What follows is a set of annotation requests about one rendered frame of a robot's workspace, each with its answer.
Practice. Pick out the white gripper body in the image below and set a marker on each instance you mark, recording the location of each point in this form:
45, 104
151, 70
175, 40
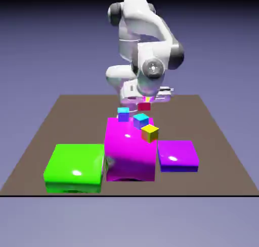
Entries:
163, 95

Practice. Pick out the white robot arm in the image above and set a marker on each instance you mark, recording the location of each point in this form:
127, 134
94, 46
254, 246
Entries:
141, 28

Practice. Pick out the small red cube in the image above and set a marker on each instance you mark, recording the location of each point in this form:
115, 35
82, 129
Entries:
144, 106

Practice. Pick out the small cyan cube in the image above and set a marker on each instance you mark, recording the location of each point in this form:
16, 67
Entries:
140, 120
123, 114

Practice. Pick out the small yellow cube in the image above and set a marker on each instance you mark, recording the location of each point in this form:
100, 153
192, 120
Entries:
149, 132

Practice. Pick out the large purple box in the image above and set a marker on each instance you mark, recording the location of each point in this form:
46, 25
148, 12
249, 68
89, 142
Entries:
177, 155

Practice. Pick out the large magenta box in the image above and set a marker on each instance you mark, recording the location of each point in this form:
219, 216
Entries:
129, 150

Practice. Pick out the large green box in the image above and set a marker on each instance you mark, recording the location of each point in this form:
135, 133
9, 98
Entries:
74, 166

